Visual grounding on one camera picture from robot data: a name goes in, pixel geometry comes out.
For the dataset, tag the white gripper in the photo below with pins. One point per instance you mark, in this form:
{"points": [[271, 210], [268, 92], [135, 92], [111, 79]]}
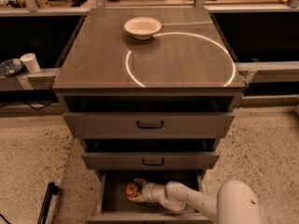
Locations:
{"points": [[149, 191]]}

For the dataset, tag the red apple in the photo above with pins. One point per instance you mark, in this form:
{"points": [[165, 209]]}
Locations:
{"points": [[132, 189]]}

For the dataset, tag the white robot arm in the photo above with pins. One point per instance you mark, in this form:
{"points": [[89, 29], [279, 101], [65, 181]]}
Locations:
{"points": [[236, 202]]}

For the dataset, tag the grey bottom drawer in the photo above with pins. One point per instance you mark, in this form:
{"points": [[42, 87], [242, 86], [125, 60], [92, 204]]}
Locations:
{"points": [[115, 208]]}

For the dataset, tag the grey drawer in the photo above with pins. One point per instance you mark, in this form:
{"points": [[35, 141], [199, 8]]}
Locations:
{"points": [[115, 208], [123, 125], [150, 160]]}

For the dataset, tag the grey middle drawer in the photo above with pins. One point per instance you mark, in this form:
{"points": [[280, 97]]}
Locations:
{"points": [[150, 160]]}

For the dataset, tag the grey top drawer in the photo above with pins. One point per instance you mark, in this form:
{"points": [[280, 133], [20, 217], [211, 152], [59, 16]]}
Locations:
{"points": [[123, 125]]}

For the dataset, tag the grey drawer cabinet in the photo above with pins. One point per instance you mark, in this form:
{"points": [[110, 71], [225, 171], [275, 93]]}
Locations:
{"points": [[185, 67]]}

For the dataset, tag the black bar on floor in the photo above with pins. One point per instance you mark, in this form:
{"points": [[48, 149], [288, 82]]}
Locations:
{"points": [[51, 190]]}

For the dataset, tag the white paper bowl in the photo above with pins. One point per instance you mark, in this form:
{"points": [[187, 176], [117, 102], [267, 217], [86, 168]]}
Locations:
{"points": [[142, 28]]}

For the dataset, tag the white paper cup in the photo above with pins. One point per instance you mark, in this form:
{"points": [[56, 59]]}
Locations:
{"points": [[31, 63]]}

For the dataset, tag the dark blue plate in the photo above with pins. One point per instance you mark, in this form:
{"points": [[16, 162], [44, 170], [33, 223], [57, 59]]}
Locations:
{"points": [[11, 68]]}

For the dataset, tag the grey metal shelf rail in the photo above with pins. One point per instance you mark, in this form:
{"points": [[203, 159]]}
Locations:
{"points": [[43, 80]]}

